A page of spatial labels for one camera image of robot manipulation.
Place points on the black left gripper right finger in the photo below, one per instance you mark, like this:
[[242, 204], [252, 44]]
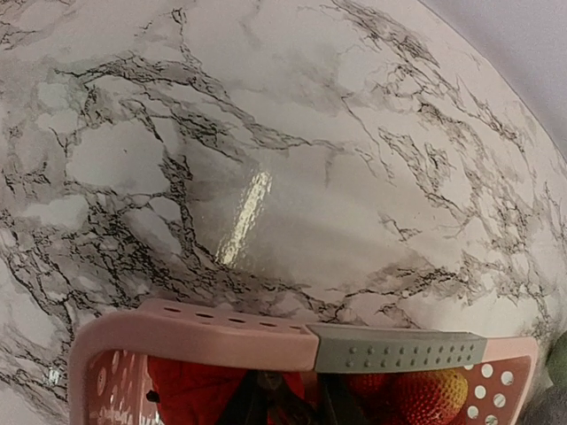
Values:
[[337, 405]]

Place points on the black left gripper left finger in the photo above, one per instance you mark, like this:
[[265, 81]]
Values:
[[253, 397]]

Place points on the red lychee bunch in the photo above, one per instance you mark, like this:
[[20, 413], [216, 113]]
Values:
[[434, 397]]

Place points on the red bumpy fruit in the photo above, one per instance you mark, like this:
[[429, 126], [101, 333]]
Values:
[[192, 393]]

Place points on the purple eggplant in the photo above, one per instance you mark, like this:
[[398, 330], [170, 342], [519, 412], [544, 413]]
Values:
[[549, 408]]

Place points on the green avocado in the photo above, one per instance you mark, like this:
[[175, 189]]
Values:
[[557, 361]]

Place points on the pink perforated plastic basket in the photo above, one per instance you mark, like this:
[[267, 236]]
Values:
[[106, 377]]

